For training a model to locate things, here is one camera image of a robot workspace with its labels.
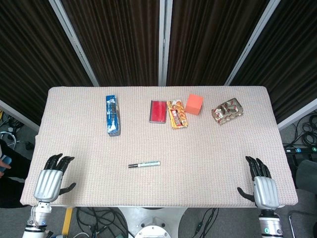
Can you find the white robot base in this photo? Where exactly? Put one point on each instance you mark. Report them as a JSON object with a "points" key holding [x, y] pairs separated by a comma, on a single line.
{"points": [[151, 223]]}

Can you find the beige woven tablecloth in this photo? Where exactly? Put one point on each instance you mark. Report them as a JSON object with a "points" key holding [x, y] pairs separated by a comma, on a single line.
{"points": [[158, 148]]}

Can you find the dark brown partition panel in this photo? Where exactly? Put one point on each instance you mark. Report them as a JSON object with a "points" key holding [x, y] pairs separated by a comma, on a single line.
{"points": [[119, 42], [210, 42], [289, 62], [29, 54]]}

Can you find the blue cardboard box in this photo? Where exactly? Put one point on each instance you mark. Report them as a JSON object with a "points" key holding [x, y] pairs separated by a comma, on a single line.
{"points": [[113, 115]]}

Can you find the white green marker body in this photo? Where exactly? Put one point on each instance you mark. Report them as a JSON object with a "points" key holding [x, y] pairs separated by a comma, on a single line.
{"points": [[148, 163]]}

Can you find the black marker cap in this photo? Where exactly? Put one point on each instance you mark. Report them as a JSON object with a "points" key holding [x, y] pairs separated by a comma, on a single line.
{"points": [[133, 165]]}

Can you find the yellow snack bar package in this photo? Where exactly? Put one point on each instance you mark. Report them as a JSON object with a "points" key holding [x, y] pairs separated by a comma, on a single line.
{"points": [[177, 115]]}

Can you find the orange cube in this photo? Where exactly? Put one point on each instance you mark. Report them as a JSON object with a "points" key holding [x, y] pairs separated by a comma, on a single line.
{"points": [[194, 105]]}

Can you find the gold red snack bag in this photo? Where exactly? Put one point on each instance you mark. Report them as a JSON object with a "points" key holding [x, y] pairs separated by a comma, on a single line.
{"points": [[227, 111]]}

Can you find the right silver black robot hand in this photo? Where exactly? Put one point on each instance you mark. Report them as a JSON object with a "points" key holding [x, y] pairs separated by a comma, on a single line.
{"points": [[265, 192]]}

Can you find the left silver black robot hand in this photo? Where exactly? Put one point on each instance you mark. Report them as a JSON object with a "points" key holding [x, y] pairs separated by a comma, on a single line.
{"points": [[48, 183]]}

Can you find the blue phone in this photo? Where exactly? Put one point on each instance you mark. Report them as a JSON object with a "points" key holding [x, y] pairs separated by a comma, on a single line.
{"points": [[6, 161]]}

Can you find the grey partition frame post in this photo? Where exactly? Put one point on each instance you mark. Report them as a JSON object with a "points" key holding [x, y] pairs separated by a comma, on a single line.
{"points": [[74, 42], [297, 116], [17, 114], [164, 42], [251, 44]]}

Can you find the person in dark clothes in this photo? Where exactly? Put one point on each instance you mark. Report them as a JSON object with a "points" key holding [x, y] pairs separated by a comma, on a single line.
{"points": [[12, 193]]}

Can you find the chrome stool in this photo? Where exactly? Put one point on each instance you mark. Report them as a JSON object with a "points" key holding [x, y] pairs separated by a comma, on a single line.
{"points": [[7, 134]]}

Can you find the dark grey office chair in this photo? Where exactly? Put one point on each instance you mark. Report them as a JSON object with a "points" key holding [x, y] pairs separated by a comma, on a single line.
{"points": [[308, 173]]}

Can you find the red flat box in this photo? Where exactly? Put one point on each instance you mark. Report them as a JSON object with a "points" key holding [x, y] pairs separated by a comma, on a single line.
{"points": [[158, 111]]}

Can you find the black power strip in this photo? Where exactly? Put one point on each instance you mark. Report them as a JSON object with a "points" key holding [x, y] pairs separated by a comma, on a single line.
{"points": [[297, 149]]}

